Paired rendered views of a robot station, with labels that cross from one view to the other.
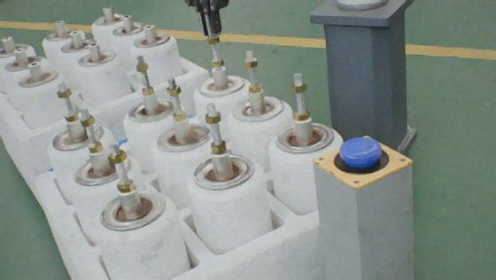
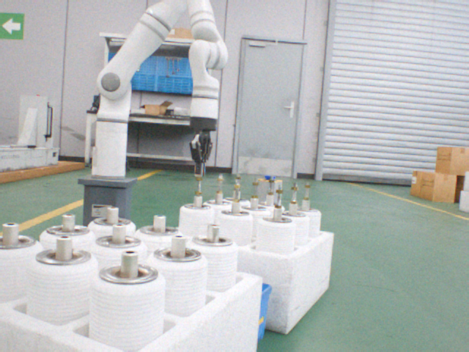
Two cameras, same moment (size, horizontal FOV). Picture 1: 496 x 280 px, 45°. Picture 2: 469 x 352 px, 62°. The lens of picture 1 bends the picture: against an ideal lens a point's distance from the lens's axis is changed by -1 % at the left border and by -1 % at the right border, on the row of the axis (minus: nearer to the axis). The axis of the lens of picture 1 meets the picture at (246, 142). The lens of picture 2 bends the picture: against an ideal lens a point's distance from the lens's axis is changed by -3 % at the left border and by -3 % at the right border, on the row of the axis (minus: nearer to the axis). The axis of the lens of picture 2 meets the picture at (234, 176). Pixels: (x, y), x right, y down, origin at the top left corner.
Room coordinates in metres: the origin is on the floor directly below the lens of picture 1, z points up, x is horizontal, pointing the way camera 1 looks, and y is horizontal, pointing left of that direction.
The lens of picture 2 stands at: (1.49, 0.95, 0.43)
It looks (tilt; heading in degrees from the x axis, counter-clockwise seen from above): 4 degrees down; 232
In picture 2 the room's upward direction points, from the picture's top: 4 degrees clockwise
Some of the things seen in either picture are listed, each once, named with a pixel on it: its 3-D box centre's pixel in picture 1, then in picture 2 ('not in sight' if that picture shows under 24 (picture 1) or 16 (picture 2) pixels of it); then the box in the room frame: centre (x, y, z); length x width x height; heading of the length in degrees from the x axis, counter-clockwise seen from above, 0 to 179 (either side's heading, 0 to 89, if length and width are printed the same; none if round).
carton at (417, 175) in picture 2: not in sight; (427, 184); (-3.19, -1.31, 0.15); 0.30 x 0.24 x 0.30; 143
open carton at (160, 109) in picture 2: not in sight; (156, 108); (-1.13, -4.34, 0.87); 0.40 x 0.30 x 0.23; 130
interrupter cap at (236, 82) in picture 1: (221, 86); (197, 207); (0.89, 0.02, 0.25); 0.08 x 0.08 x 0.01
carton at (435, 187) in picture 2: not in sight; (437, 186); (-2.96, -1.08, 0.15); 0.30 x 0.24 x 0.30; 53
